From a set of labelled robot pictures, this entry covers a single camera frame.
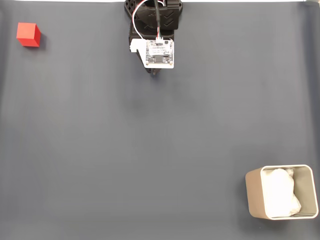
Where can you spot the red cube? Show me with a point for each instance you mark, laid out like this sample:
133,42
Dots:
26,32

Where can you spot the beige square box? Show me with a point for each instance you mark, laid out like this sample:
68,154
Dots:
253,195

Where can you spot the dark blue-grey mat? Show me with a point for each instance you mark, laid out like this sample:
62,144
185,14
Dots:
160,150

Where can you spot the white crumpled paper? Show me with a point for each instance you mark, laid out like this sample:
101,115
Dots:
277,192

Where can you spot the white camera board with mount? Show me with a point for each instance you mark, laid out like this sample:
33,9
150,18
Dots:
160,53

